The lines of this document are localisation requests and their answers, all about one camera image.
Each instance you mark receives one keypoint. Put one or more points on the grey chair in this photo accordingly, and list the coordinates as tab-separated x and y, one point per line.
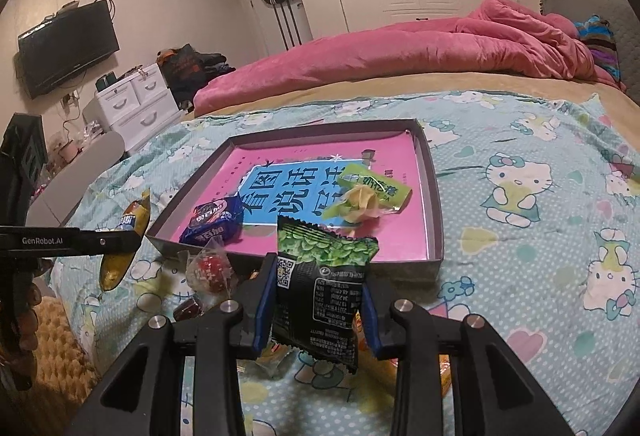
75	181

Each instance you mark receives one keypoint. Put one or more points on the cartoon cat printed bedsheet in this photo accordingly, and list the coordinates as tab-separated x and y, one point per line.
525	241

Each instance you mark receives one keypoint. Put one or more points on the yellow packet with blue label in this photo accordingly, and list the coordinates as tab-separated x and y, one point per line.
115	272

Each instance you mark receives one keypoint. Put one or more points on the person's left hand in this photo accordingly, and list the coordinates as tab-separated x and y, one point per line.
29	316

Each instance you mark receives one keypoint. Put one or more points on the small clear wrapped pastry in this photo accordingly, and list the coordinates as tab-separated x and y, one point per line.
272	359

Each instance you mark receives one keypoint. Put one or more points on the blue cookie packet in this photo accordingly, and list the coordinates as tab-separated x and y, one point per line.
212	221

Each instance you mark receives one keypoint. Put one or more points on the light green snack packet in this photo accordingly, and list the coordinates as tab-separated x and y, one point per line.
382	188

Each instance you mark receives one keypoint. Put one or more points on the small dark box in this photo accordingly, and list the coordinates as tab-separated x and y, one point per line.
106	81

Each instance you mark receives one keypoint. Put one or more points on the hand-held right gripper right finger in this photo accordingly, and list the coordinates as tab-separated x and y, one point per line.
371	318

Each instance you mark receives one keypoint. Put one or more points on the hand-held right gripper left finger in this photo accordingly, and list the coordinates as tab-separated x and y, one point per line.
263	311

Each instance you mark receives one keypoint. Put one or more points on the green and black snack packet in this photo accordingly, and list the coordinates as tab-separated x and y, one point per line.
320	296

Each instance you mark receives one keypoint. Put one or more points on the orange-yellow snack packet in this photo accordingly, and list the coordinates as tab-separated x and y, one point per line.
377	373

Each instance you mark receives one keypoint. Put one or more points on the grey padded headboard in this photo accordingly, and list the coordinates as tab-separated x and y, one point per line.
620	11

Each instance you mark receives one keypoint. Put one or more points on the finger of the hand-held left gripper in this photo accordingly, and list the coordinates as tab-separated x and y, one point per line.
115	242

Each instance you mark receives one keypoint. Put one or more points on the tan bed sheet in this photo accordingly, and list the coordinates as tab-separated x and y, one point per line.
350	94

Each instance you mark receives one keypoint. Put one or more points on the striped colourful pillow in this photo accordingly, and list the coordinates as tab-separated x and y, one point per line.
597	44

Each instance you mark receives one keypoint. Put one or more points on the pink blanket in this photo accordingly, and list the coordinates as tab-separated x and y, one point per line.
400	51

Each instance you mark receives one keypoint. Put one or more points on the white drawer cabinet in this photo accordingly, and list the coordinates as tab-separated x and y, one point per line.
135	111

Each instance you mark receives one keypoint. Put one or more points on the pink and blue book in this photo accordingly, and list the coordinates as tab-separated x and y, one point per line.
400	226

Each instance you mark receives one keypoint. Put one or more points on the red candy in clear wrapper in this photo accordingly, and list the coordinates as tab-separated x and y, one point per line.
207	268

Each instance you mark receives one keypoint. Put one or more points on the yellow wrapped candy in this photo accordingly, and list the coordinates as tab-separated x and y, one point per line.
356	205

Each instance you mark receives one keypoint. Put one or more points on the black wall television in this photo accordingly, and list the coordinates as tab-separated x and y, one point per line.
70	49

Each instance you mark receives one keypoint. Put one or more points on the yellow woven rug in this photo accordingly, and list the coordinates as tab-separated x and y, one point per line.
60	356

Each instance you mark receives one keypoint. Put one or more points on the pile of dark clothes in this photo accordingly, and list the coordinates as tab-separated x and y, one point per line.
195	71

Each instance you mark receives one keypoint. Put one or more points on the brown cake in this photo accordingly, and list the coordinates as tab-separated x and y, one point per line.
187	310

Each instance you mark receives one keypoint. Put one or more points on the grey shallow cardboard box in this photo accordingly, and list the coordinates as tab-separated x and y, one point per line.
400	272

